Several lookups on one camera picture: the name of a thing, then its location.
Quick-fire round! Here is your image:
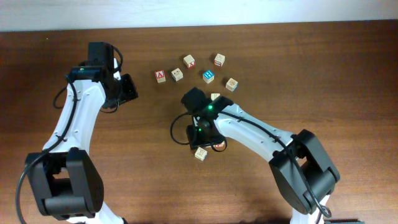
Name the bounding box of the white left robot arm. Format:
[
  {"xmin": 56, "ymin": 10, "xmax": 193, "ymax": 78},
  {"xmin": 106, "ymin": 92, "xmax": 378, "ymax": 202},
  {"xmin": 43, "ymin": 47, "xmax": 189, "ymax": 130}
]
[{"xmin": 15, "ymin": 42, "xmax": 138, "ymax": 223}]

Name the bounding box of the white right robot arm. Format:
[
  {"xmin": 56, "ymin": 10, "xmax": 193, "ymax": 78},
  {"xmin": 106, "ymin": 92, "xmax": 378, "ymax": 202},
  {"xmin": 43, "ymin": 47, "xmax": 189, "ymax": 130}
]
[{"xmin": 181, "ymin": 88, "xmax": 340, "ymax": 223}]

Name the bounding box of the wooden block red A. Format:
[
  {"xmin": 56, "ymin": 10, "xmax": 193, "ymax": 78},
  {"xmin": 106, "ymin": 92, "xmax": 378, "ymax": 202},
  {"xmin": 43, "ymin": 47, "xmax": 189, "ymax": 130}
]
[{"xmin": 155, "ymin": 70, "xmax": 166, "ymax": 83}]

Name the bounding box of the wooden block letter I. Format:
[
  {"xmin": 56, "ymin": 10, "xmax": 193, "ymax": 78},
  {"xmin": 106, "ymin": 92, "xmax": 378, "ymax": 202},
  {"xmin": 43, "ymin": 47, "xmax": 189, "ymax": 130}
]
[{"xmin": 211, "ymin": 93, "xmax": 221, "ymax": 101}]

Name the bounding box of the wooden block blue side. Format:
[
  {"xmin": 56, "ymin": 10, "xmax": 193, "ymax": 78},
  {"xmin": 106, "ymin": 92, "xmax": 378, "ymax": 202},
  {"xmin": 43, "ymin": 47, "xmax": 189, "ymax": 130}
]
[{"xmin": 171, "ymin": 68, "xmax": 183, "ymax": 82}]

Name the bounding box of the wooden block shell picture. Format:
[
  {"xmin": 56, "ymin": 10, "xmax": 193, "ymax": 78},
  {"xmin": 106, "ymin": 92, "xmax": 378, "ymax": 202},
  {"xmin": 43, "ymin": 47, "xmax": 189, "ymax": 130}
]
[{"xmin": 226, "ymin": 78, "xmax": 238, "ymax": 91}]

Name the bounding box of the blue top wooden block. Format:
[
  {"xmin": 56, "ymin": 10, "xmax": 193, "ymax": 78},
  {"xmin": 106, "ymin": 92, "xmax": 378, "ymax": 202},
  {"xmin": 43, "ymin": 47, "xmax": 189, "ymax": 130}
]
[{"xmin": 203, "ymin": 70, "xmax": 215, "ymax": 83}]

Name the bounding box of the wooden block red X side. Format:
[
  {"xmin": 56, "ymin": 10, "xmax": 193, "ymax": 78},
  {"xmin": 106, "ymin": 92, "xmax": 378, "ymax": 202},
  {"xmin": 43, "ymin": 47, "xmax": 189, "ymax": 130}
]
[{"xmin": 183, "ymin": 55, "xmax": 196, "ymax": 68}]

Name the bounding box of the wooden block red top right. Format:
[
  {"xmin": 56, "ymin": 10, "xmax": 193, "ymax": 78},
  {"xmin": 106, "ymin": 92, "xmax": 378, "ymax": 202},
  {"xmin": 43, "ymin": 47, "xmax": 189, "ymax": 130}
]
[{"xmin": 214, "ymin": 54, "xmax": 226, "ymax": 67}]

